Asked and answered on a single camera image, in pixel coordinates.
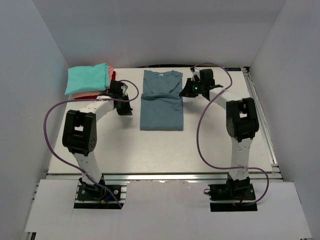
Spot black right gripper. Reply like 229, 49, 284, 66
179, 78, 204, 98

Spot blue t shirt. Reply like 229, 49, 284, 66
140, 70, 184, 131

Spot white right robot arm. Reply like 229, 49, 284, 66
179, 66, 260, 200

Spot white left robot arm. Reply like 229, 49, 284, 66
62, 80, 133, 200

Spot red folded t shirt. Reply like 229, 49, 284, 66
73, 70, 117, 101

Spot pink folded t shirt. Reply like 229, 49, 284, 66
71, 65, 115, 99

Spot blue label sticker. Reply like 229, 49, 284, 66
224, 67, 242, 72

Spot teal folded t shirt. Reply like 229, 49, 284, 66
64, 63, 110, 95

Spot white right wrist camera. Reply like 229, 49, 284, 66
190, 66, 201, 82

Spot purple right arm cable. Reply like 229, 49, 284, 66
190, 62, 270, 206

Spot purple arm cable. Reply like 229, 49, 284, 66
190, 62, 270, 206
43, 79, 140, 209

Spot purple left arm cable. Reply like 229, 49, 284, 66
43, 79, 140, 209

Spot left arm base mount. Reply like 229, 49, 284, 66
73, 178, 124, 210

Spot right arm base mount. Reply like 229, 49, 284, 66
203, 184, 258, 213

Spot aluminium table frame rail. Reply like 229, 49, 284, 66
242, 66, 284, 182

